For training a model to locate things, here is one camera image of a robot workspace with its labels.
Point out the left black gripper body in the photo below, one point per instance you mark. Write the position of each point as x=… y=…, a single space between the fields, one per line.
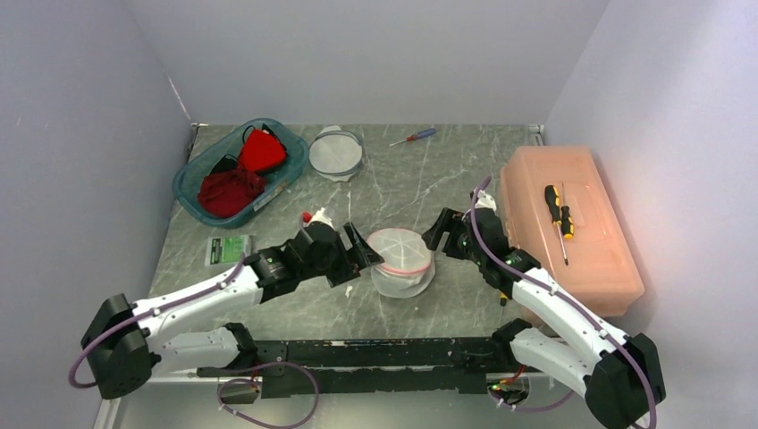
x=339 y=264

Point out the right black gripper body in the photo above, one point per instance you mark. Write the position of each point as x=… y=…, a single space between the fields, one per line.
x=465 y=247

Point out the pink-trimmed white mesh laundry bag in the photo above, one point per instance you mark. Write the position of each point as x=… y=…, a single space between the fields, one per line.
x=408 y=266

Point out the blue-trimmed white mesh laundry bag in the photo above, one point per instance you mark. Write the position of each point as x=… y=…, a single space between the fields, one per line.
x=336 y=154

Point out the dark red bra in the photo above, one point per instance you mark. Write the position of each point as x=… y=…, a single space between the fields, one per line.
x=226 y=194

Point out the black bra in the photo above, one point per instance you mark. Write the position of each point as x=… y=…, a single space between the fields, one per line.
x=227 y=163

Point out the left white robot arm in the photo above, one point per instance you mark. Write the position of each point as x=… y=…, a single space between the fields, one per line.
x=127 y=343

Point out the red-blue small screwdriver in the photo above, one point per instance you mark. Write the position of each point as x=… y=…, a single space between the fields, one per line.
x=423 y=134

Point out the green labelled small box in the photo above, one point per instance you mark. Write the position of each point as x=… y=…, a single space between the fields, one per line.
x=222 y=251

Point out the orange translucent plastic box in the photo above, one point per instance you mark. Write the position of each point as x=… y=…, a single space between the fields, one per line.
x=602 y=273

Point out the large yellow-black screwdriver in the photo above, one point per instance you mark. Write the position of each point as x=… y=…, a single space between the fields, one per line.
x=552 y=200

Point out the medium yellow-black screwdriver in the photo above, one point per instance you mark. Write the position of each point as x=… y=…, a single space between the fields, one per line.
x=566 y=229

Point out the teal plastic basin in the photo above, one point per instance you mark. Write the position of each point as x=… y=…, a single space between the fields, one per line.
x=187 y=181

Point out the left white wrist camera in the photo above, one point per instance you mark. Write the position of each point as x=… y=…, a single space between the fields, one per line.
x=320 y=216

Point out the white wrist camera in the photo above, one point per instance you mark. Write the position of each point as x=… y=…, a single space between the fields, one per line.
x=320 y=216
x=485 y=200

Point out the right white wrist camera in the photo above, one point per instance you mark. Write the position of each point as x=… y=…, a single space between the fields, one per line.
x=485 y=200

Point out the black base frame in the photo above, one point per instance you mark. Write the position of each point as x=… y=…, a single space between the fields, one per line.
x=467 y=365

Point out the aluminium rail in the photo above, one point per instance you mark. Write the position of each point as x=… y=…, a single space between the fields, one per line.
x=118 y=386

